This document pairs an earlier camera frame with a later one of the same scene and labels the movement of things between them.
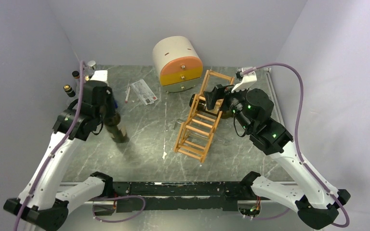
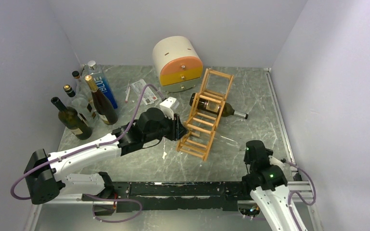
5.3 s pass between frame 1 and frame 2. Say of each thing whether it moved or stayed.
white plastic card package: stayed
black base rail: stayed
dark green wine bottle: moved
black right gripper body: moved
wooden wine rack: stayed
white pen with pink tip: stayed
